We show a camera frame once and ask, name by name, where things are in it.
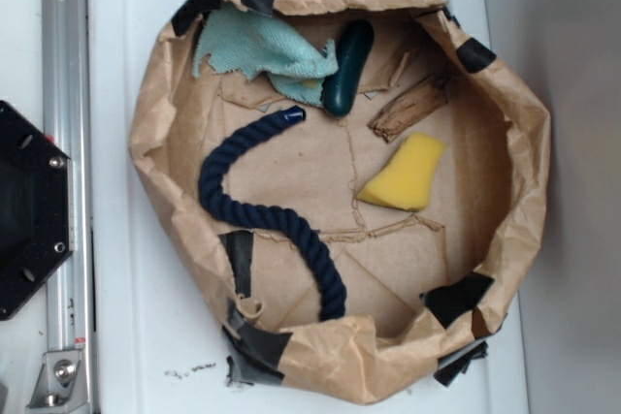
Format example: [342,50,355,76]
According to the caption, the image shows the light blue cloth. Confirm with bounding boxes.
[192,5,339,107]

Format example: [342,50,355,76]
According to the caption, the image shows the brown paper bag tray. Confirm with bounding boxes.
[129,0,551,404]

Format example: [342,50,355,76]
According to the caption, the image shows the yellow sponge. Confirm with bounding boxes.
[356,132,445,211]

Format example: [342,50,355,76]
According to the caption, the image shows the dark green oblong object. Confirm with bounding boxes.
[323,19,375,118]

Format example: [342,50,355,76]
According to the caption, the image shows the brown wood piece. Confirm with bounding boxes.
[367,73,450,143]

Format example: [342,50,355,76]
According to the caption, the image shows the navy blue rope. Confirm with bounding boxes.
[197,105,347,323]

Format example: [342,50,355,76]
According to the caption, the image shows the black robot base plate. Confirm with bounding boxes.
[1,101,72,321]

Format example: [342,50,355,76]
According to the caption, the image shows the metal corner bracket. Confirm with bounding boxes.
[25,349,88,413]

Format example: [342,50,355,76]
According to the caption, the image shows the aluminium extrusion rail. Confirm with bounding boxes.
[42,0,100,413]

